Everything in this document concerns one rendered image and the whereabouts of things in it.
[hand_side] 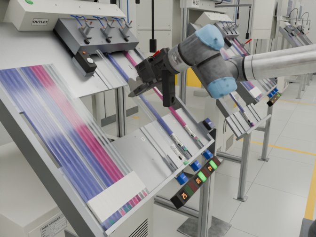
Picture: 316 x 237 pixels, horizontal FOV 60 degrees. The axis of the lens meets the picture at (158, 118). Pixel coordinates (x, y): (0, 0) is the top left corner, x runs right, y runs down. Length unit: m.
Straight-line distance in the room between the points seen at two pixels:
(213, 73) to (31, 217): 0.70
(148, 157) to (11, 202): 0.49
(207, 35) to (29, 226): 0.76
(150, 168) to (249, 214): 1.25
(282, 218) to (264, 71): 1.37
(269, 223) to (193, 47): 1.46
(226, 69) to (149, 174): 0.39
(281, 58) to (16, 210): 0.93
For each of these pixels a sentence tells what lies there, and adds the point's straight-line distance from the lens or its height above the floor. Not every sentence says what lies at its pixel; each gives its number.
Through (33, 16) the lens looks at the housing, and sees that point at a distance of 1.01.
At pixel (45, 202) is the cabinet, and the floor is 0.62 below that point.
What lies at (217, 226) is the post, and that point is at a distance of 1.87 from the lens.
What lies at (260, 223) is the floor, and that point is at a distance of 1.97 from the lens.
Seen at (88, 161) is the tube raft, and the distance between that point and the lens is 0.76.
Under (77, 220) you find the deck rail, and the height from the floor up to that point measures 0.75.
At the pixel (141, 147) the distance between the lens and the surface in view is 0.90.
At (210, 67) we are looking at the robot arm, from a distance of 0.75.
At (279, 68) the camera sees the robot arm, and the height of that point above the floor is 1.07.
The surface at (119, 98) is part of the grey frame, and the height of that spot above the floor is 0.84.
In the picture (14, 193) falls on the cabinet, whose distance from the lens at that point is 1.13.
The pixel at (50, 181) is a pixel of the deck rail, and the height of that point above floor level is 0.83.
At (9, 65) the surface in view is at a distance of 0.90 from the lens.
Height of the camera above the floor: 1.18
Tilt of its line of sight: 18 degrees down
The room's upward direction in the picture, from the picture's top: straight up
